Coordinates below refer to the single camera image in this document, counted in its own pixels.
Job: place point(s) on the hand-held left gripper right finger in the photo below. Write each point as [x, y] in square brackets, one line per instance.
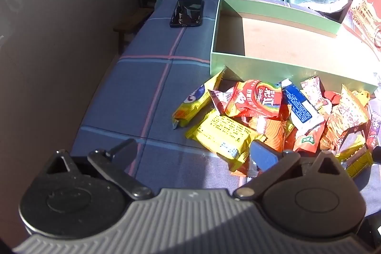
[263, 154]

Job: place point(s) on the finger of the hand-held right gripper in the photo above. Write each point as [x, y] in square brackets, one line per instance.
[378, 155]

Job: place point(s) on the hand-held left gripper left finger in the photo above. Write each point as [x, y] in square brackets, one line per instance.
[122, 149]

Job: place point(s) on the pink purple candy packet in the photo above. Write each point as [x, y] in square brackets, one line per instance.
[375, 129]

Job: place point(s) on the orange-red green-label snack packet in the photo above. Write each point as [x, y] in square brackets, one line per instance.
[308, 139]

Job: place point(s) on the orange stick snack packet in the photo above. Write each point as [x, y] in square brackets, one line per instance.
[345, 117]

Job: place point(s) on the red rainbow candy packet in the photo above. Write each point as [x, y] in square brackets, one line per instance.
[256, 99]

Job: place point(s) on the blue white snack packet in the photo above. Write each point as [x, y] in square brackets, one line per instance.
[297, 105]

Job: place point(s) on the yellow cartoon snack packet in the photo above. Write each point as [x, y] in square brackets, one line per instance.
[361, 96]

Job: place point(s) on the red foil candy wrapper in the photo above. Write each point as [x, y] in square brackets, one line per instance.
[332, 96]

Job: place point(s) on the yellow blue-logo snack packet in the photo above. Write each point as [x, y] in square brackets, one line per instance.
[195, 99]

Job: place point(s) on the green cardboard box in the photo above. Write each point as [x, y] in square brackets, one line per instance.
[285, 42]

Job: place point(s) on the wooden bench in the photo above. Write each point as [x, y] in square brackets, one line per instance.
[132, 22]

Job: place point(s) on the black smartphone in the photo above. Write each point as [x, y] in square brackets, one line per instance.
[187, 13]

